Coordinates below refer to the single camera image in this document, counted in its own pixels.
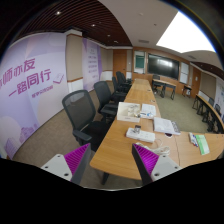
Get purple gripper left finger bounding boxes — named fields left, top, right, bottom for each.
left=42, top=143, right=91, bottom=185

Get white open box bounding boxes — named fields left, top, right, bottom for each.
left=117, top=102, right=140, bottom=122

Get white power strip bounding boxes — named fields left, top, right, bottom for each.
left=126, top=128, right=155, bottom=143

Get far black office chairs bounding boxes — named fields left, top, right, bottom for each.
left=112, top=71, right=132, bottom=93

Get large wall display screen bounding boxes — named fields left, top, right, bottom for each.
left=148, top=54, right=179, bottom=80

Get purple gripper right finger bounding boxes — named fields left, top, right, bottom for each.
left=132, top=144, right=181, bottom=185

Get white coiled cable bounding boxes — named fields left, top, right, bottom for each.
left=134, top=138, right=171, bottom=157

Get green white booklet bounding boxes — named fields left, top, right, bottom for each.
left=196, top=135, right=210, bottom=155

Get white stacked books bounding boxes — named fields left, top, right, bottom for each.
left=154, top=117, right=181, bottom=135

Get black office chair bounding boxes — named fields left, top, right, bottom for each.
left=62, top=90, right=110, bottom=152
left=94, top=81, right=118, bottom=123

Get small desk at front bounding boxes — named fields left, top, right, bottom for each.
left=152, top=79, right=176, bottom=99

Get long wooden conference table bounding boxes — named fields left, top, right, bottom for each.
left=89, top=78, right=224, bottom=186

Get black charger plug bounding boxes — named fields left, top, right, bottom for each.
left=134, top=125, right=141, bottom=133

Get nearest black office chair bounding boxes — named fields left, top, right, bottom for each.
left=62, top=90, right=110, bottom=152

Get right curved wooden desk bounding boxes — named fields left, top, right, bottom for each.
left=192, top=95, right=224, bottom=134

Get markers bundle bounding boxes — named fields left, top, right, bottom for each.
left=188, top=132, right=198, bottom=147

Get white paper sheet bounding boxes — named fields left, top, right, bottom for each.
left=141, top=104, right=156, bottom=116

